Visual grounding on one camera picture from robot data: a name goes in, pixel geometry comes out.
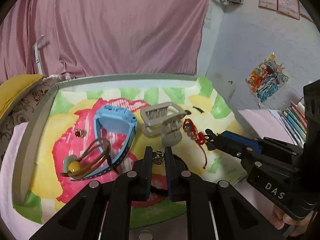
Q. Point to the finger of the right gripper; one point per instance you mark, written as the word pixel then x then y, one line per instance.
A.
pixel 228 142
pixel 269 146

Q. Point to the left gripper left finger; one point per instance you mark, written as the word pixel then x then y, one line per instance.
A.
pixel 102 211

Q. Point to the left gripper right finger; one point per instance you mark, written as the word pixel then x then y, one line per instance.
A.
pixel 214 210

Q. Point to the silver crystal charm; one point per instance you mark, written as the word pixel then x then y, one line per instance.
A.
pixel 158 157

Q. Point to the brown hair tie yellow bead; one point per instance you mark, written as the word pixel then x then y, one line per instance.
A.
pixel 79 168

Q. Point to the person's right hand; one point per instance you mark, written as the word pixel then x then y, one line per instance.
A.
pixel 292 223

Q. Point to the pink bed sheet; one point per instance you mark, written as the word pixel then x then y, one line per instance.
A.
pixel 48 192

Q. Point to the stack of books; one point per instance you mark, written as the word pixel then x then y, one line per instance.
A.
pixel 293 120

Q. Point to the grey hair claw clip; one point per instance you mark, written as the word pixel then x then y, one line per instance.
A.
pixel 164 120

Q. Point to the small red gem stud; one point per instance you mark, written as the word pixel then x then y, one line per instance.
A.
pixel 78 133

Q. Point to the floral patterned pillow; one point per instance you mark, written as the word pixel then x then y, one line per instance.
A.
pixel 23 108

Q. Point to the yellow pillow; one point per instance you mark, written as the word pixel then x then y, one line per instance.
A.
pixel 14 87

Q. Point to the pink curtain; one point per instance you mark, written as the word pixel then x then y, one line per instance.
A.
pixel 97 37

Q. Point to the white window handle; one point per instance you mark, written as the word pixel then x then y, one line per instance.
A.
pixel 37 54

